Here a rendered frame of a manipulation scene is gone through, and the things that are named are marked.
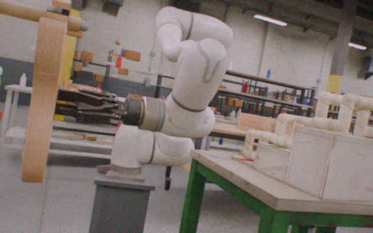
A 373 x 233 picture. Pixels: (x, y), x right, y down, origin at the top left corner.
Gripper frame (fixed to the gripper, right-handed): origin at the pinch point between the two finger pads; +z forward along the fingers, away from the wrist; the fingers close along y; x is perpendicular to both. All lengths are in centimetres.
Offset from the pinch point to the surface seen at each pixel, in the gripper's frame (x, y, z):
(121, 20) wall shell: -207, 1103, -162
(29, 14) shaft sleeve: 18.4, 3.5, 8.2
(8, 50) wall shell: -367, 1036, 166
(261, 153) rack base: -9, 2, -64
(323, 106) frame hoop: 14, -8, -69
